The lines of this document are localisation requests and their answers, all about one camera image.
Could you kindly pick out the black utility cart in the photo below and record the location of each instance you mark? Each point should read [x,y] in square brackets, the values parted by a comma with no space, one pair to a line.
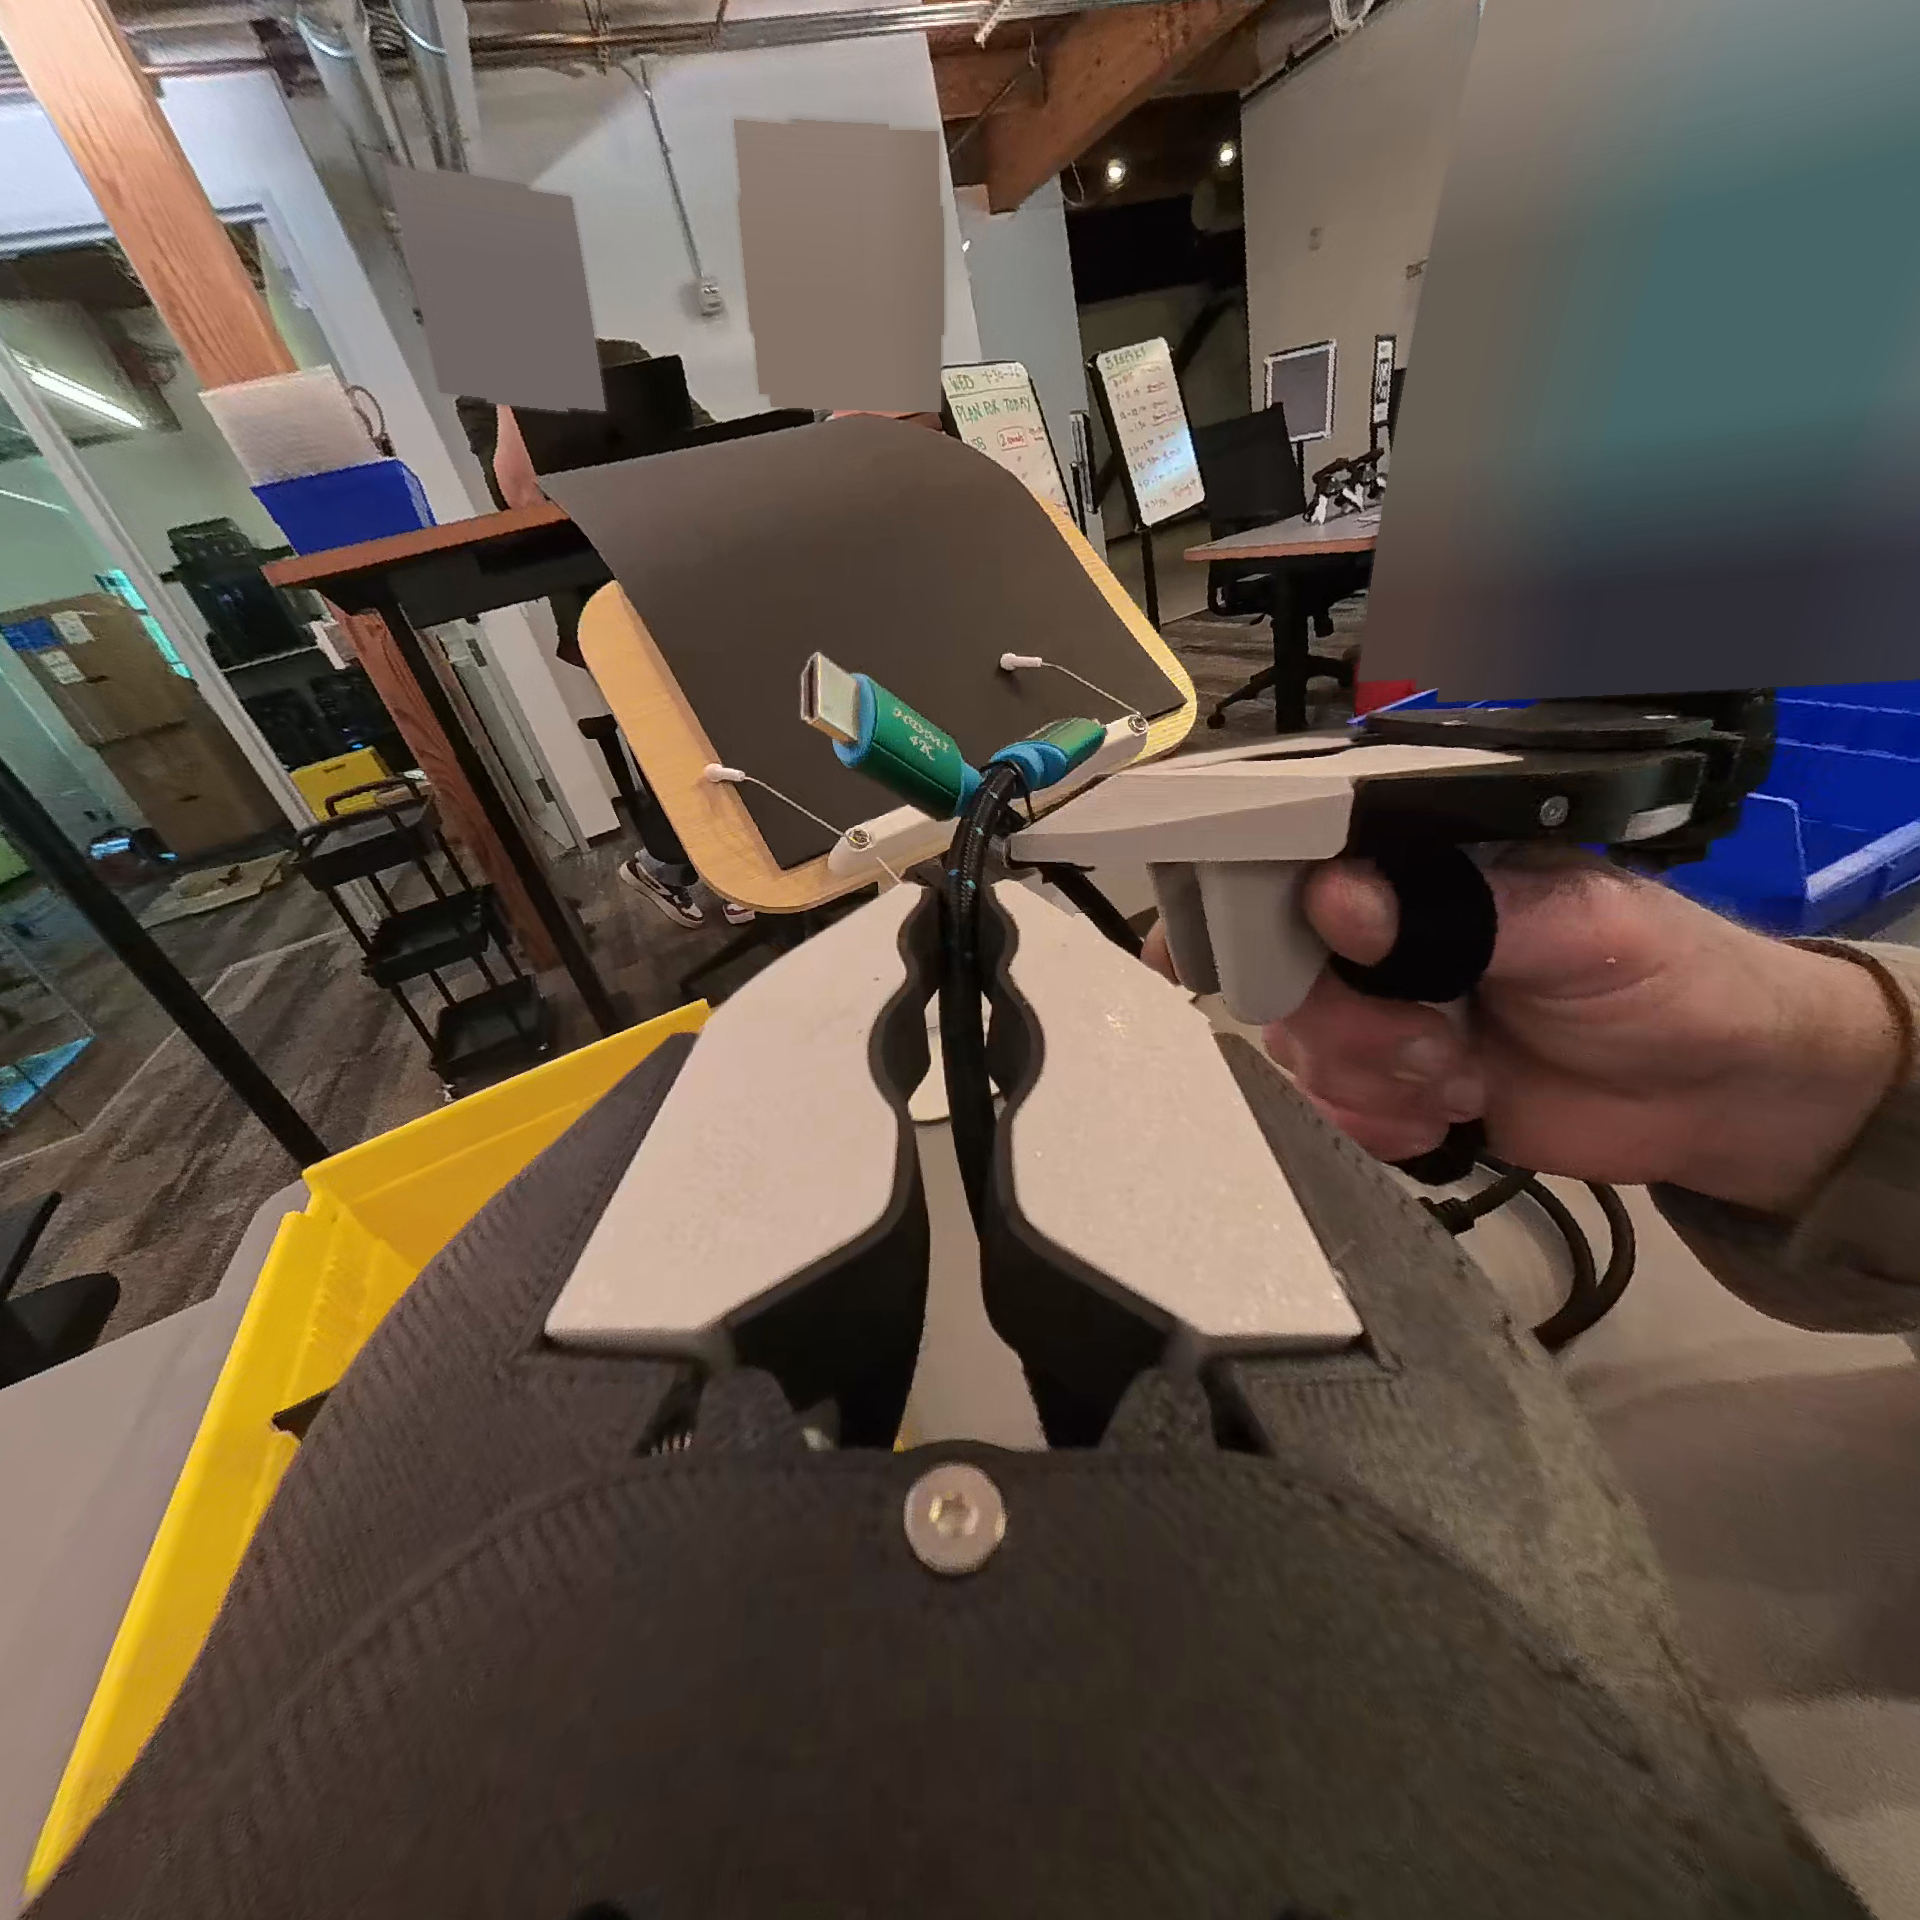
[421,901]

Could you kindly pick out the person's right hand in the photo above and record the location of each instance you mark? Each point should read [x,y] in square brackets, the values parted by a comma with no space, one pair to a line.
[1635,1036]

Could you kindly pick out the black board with wooden edge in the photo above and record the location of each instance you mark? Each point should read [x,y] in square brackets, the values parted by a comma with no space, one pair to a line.
[812,572]

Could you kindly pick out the yellow plastic bin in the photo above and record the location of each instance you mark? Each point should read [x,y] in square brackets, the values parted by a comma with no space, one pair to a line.
[332,1323]

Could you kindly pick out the small blue bin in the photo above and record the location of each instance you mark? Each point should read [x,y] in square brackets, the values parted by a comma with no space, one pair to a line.
[346,506]

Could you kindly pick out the black office chair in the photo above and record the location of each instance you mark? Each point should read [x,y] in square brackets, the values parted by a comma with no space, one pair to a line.
[1255,498]

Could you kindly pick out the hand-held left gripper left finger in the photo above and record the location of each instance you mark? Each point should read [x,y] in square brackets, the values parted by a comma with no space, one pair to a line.
[738,1172]

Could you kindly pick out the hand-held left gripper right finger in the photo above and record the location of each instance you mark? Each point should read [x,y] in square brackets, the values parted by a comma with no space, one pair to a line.
[1171,1172]

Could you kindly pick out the blue divided plastic bin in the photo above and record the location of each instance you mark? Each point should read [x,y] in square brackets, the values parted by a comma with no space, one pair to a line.
[1832,826]

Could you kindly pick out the black stand pole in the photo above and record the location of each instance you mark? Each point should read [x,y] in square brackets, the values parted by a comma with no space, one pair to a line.
[151,960]

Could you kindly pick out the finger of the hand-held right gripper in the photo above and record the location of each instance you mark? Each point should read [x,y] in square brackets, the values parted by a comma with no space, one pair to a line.
[1322,768]
[1202,832]

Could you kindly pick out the wooden post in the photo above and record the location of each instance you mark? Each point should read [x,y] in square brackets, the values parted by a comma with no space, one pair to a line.
[151,182]

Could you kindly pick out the whiteboard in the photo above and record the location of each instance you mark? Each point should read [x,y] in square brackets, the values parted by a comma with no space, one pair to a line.
[1151,430]
[1000,430]

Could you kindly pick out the cardboard boxes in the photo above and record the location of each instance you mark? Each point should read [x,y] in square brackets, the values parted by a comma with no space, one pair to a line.
[135,720]

